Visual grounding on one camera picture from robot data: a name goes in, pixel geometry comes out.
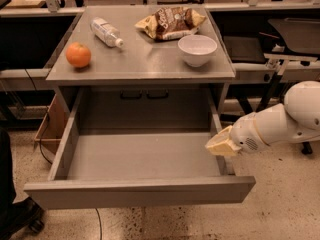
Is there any grey top drawer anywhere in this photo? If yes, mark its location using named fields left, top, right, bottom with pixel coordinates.
left=24, top=87, right=255, bottom=209

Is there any cardboard box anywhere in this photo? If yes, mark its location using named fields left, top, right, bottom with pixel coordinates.
left=34, top=97, right=67, bottom=154

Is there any white ceramic bowl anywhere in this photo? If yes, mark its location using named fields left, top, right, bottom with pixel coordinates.
left=178, top=35, right=218, bottom=67

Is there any clear plastic water bottle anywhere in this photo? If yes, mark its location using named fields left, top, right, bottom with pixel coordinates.
left=90, top=17, right=124, bottom=48

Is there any long grey workbench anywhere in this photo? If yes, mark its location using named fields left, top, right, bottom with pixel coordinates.
left=1, top=2, right=319, bottom=91

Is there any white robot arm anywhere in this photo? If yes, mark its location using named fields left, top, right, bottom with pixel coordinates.
left=205, top=81, right=320, bottom=156

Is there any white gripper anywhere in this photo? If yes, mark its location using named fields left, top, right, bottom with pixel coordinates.
left=205, top=112, right=267, bottom=156

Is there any brown chip bag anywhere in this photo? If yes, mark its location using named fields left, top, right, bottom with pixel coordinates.
left=135, top=7, right=207, bottom=41

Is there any black floor cable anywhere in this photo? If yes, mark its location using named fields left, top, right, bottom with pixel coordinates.
left=23, top=68, right=103, bottom=240

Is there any black shoe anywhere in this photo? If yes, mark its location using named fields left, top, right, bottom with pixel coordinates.
left=0, top=197, right=44, bottom=240

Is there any dark trouser leg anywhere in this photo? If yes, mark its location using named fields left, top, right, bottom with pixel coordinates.
left=0, top=128, right=16, bottom=220

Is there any grey drawer cabinet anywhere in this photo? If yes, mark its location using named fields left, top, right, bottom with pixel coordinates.
left=55, top=16, right=235, bottom=135

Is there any orange fruit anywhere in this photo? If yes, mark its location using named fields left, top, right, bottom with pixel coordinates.
left=65, top=42, right=91, bottom=68

